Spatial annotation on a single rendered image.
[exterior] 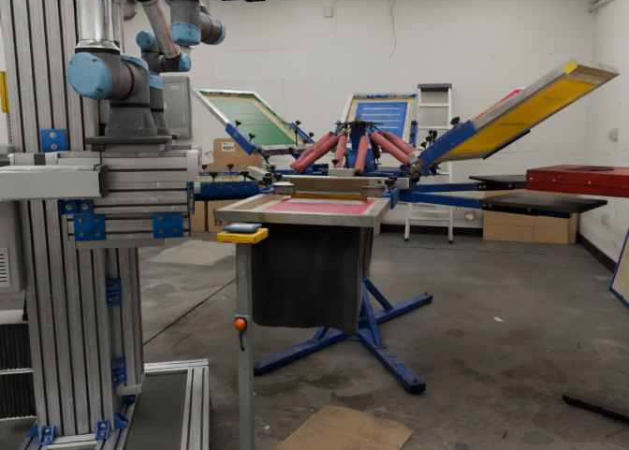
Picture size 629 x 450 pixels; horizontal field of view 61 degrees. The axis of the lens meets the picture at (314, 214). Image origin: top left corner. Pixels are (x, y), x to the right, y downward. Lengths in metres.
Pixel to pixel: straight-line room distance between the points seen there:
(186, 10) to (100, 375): 1.27
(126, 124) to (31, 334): 0.81
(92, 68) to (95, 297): 0.80
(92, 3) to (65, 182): 0.48
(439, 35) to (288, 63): 1.80
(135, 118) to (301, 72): 5.19
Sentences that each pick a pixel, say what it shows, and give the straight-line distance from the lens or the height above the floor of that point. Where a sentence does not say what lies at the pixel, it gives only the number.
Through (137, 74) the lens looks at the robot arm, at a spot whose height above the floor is 1.44.
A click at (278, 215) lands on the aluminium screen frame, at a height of 0.98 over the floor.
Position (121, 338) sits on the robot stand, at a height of 0.55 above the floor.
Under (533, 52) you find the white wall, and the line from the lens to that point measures 6.63.
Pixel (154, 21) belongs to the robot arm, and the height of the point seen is 1.70.
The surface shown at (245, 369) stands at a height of 0.49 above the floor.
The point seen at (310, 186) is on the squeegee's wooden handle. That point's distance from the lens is 2.46.
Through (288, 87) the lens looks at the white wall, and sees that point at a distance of 6.81.
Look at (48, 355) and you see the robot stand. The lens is 2.08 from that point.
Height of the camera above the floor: 1.29
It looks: 9 degrees down
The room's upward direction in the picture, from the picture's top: straight up
